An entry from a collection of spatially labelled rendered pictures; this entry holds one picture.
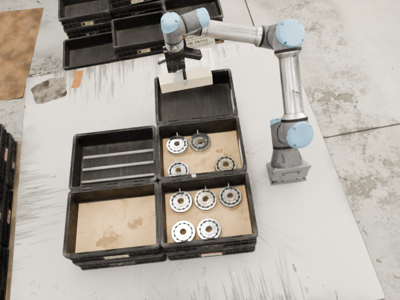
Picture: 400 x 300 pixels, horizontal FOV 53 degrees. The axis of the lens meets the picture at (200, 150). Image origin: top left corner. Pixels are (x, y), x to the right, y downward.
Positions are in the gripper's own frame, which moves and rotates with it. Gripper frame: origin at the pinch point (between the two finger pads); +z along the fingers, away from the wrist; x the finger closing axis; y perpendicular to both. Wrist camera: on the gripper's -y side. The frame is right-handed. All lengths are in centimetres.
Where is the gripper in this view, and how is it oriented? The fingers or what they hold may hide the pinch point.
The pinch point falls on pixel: (185, 77)
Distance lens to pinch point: 187.4
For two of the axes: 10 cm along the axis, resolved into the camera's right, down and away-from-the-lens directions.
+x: 1.7, 8.4, -5.1
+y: -9.8, 1.8, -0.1
